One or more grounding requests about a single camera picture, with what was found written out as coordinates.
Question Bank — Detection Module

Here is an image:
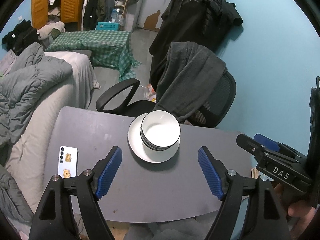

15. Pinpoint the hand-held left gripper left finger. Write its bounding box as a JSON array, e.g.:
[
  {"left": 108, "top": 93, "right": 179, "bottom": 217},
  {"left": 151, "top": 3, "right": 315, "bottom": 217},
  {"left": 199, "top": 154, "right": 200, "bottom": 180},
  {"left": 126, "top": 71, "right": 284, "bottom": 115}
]
[{"left": 29, "top": 146, "right": 123, "bottom": 240}]

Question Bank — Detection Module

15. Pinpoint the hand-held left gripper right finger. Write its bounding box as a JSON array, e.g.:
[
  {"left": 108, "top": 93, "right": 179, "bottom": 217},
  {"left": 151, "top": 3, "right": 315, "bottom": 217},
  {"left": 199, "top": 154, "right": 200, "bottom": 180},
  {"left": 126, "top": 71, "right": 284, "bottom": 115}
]
[{"left": 197, "top": 146, "right": 292, "bottom": 240}]

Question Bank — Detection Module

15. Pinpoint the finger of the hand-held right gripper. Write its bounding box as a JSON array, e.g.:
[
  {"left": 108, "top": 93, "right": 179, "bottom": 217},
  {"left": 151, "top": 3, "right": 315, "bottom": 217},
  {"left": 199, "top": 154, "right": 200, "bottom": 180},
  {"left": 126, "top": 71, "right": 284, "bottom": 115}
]
[
  {"left": 236, "top": 134, "right": 266, "bottom": 165},
  {"left": 253, "top": 134, "right": 298, "bottom": 157}
]

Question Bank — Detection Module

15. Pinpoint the white plate with black rim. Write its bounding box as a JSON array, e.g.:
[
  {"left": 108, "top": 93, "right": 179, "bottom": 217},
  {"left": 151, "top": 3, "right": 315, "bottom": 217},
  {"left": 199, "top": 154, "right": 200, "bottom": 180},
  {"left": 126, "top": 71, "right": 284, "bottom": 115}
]
[{"left": 128, "top": 112, "right": 181, "bottom": 164}]

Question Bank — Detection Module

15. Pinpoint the person's right hand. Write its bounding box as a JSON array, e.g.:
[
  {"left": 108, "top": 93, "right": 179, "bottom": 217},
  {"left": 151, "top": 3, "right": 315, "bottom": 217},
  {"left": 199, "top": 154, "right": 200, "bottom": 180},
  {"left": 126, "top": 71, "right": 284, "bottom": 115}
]
[{"left": 274, "top": 184, "right": 316, "bottom": 228}]

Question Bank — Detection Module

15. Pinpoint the white smartphone with gold stickers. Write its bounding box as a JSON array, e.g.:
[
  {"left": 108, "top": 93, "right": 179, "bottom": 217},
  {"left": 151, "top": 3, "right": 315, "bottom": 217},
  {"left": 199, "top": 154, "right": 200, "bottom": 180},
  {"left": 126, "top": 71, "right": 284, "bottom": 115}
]
[{"left": 57, "top": 145, "right": 78, "bottom": 179}]

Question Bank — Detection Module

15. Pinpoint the black mesh office chair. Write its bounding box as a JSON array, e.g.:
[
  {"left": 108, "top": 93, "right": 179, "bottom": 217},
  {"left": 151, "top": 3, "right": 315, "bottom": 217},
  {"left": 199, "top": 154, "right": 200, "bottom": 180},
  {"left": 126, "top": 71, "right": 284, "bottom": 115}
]
[{"left": 96, "top": 69, "right": 237, "bottom": 128}]

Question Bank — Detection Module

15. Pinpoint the bed with light grey sheet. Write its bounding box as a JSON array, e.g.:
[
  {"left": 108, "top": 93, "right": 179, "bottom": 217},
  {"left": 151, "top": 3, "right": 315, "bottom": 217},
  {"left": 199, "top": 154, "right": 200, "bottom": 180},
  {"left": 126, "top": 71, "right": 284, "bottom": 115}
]
[{"left": 5, "top": 51, "right": 102, "bottom": 213}]

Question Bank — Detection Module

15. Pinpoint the plastic bag litter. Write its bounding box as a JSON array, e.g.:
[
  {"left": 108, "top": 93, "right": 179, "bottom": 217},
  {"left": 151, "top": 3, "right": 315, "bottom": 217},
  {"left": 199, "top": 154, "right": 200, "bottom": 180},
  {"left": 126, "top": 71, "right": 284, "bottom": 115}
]
[{"left": 144, "top": 84, "right": 158, "bottom": 103}]

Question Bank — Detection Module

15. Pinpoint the dark grey fleece robe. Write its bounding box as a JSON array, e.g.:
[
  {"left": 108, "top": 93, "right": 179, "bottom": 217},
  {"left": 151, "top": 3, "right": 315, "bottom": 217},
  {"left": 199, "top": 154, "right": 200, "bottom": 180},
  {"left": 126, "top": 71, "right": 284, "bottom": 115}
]
[{"left": 156, "top": 42, "right": 228, "bottom": 125}]

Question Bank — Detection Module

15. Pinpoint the dark grey quilted blanket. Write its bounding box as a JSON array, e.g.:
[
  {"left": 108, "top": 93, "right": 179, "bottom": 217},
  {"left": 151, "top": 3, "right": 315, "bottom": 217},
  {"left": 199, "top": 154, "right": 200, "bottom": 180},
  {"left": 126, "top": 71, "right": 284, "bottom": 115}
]
[{"left": 0, "top": 165, "right": 34, "bottom": 233}]

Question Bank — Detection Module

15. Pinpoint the grey quilted duvet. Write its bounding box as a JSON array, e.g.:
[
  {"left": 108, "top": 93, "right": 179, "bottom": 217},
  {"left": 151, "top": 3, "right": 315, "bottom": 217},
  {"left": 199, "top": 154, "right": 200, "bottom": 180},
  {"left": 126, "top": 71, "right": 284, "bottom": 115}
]
[{"left": 0, "top": 42, "right": 73, "bottom": 145}]

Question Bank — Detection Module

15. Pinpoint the green checked cloth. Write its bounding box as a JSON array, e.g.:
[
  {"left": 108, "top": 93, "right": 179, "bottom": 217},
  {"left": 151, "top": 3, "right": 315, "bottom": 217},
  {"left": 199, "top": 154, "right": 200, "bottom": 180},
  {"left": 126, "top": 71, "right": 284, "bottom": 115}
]
[{"left": 46, "top": 29, "right": 142, "bottom": 82}]

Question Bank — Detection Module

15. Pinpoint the black hanging coat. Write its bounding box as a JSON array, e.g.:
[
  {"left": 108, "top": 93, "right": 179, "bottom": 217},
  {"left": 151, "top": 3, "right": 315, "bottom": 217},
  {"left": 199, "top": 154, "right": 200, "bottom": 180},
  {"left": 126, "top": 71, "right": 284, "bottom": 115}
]
[{"left": 149, "top": 0, "right": 243, "bottom": 80}]

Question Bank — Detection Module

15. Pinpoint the blue plastic crate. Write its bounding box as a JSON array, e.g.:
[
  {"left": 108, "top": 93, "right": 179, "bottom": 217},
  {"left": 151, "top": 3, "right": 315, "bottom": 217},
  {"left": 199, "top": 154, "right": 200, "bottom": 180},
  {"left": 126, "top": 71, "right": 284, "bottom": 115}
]
[{"left": 97, "top": 22, "right": 120, "bottom": 31}]

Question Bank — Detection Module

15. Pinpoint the lilac pillow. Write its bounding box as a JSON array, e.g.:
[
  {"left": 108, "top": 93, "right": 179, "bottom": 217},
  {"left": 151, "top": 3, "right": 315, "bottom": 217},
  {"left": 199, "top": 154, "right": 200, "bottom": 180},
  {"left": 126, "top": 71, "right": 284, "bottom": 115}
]
[{"left": 0, "top": 50, "right": 18, "bottom": 77}]

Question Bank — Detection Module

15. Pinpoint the beige and olive clothes pile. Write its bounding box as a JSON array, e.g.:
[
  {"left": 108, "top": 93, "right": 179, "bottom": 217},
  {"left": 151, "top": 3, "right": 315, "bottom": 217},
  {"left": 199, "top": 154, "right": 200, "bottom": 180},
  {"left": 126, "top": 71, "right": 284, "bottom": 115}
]
[{"left": 37, "top": 21, "right": 65, "bottom": 45}]

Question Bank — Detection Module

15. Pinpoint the black clothes pile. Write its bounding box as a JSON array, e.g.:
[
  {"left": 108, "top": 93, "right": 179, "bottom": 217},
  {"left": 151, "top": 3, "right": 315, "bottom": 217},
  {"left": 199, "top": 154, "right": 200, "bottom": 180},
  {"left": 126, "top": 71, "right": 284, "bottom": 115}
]
[{"left": 1, "top": 19, "right": 39, "bottom": 55}]

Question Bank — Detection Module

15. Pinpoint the rack of dark hanging clothes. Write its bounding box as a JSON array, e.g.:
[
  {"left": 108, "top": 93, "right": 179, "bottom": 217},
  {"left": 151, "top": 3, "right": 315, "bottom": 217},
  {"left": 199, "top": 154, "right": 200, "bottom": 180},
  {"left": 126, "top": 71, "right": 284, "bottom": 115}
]
[{"left": 82, "top": 0, "right": 114, "bottom": 30}]

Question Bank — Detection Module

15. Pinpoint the orange wooden wardrobe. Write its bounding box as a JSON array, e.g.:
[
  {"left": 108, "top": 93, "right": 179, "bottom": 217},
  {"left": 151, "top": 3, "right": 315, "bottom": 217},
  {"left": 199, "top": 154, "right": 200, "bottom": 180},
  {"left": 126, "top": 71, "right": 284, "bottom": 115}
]
[{"left": 30, "top": 0, "right": 88, "bottom": 30}]

